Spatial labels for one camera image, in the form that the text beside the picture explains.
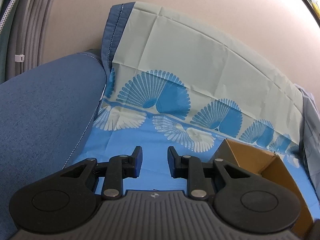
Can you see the blue denim sofa armrest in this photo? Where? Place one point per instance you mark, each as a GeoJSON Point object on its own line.
{"type": "Point", "coordinates": [47, 113]}

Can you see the grey floral cloth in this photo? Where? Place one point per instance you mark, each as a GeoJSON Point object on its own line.
{"type": "Point", "coordinates": [310, 137]}

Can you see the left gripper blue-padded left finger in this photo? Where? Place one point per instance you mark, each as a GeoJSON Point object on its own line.
{"type": "Point", "coordinates": [119, 168]}

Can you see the blue fan-patterned cloth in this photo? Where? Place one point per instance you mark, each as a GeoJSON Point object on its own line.
{"type": "Point", "coordinates": [174, 81]}

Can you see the white window curtain frame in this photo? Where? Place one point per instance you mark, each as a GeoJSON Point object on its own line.
{"type": "Point", "coordinates": [23, 30]}

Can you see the brown cardboard box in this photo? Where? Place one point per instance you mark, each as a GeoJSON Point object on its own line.
{"type": "Point", "coordinates": [269, 166]}

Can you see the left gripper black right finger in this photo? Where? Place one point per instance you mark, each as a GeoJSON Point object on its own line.
{"type": "Point", "coordinates": [193, 170]}

